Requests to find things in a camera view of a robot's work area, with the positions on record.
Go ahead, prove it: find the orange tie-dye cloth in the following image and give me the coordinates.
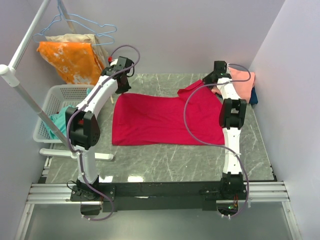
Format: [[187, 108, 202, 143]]
[[37, 41, 106, 85]]

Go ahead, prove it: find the folded salmon t-shirt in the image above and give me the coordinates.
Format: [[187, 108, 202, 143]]
[[211, 66, 255, 104]]

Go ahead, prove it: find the white clothes rack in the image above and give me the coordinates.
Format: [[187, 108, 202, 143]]
[[0, 0, 124, 161]]

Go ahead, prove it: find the folded navy t-shirt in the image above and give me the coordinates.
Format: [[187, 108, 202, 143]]
[[248, 87, 259, 106]]

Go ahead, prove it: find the magenta t-shirt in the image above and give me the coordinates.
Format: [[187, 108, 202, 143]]
[[111, 80, 225, 146]]

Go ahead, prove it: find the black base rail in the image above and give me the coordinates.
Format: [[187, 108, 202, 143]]
[[70, 178, 250, 213]]

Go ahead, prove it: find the white plastic laundry basket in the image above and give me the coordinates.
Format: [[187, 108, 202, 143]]
[[33, 84, 94, 144]]

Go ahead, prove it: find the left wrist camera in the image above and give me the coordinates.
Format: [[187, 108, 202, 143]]
[[107, 56, 119, 67]]

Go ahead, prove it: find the beige cloth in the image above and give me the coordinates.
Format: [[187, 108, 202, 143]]
[[45, 33, 109, 69]]

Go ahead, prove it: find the teal t-shirt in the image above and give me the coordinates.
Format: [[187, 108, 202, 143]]
[[42, 84, 93, 135]]

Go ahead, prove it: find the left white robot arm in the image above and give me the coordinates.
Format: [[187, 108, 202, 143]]
[[65, 56, 134, 201]]

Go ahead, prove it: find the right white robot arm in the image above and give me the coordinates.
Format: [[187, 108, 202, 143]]
[[203, 60, 247, 178]]

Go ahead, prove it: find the aluminium frame rail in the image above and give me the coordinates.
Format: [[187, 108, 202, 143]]
[[14, 181, 302, 240]]

